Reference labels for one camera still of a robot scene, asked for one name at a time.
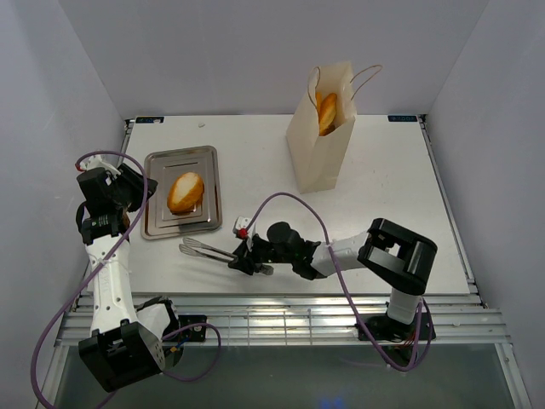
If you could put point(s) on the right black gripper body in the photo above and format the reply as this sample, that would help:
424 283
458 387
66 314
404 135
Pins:
260 251

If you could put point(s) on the oval bread loaf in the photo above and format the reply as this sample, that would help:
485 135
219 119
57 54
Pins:
185 192

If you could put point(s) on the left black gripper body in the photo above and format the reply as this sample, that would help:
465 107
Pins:
129 189

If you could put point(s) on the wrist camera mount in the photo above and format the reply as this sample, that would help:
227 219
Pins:
242 228
97 161

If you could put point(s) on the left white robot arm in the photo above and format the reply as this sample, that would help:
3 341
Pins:
125 343

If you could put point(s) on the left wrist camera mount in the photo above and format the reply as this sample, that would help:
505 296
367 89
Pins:
97 161

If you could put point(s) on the aluminium frame rail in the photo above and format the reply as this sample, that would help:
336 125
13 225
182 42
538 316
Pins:
302 321

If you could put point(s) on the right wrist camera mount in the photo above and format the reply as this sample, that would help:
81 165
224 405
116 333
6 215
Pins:
242 228

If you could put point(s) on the metal tray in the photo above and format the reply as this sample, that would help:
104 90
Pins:
165 167

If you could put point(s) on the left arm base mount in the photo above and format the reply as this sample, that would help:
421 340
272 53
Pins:
195 334

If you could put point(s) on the beige paper bag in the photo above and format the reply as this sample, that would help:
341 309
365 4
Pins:
317 159

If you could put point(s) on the metal tongs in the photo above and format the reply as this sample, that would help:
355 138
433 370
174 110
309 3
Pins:
193 247

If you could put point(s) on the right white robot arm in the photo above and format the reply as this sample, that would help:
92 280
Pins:
399 256

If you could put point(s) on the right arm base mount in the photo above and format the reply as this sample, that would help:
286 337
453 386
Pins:
383 328

